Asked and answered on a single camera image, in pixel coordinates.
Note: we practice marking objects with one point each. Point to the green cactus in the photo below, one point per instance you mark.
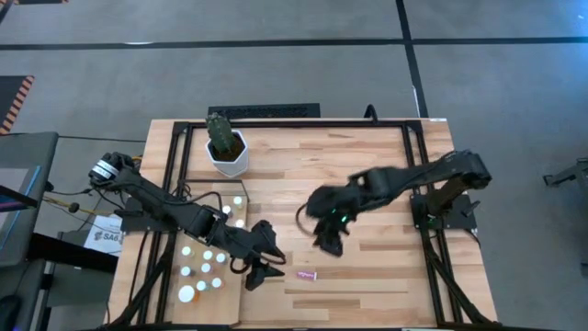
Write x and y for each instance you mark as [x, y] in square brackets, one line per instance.
[220, 133]

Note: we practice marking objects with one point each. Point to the wooden shelf board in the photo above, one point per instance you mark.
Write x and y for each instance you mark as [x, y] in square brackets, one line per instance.
[216, 312]

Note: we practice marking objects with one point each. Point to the black tripod leg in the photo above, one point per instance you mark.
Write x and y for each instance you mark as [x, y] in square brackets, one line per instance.
[572, 174]

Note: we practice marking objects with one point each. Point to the grey cart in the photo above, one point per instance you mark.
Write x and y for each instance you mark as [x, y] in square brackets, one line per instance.
[23, 202]

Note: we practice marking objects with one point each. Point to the white printed paper sheet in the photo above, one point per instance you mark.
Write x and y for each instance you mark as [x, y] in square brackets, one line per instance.
[103, 236]

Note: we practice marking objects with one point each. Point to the black floor vent grille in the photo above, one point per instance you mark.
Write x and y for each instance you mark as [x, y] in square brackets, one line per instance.
[264, 110]

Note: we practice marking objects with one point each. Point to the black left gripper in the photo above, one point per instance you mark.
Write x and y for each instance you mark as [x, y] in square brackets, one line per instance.
[259, 239]

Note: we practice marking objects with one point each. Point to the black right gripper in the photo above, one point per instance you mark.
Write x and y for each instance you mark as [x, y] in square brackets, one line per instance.
[333, 227]

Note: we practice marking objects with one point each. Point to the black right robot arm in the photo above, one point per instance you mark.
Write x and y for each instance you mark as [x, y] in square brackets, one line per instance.
[413, 177]

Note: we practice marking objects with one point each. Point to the black orange striped floor mat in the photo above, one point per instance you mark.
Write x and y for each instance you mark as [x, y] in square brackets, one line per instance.
[9, 99]

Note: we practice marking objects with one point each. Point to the black aluminium table frame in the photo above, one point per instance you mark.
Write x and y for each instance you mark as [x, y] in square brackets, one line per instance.
[298, 124]

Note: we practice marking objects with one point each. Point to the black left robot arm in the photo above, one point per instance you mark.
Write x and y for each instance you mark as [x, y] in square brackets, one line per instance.
[161, 202]

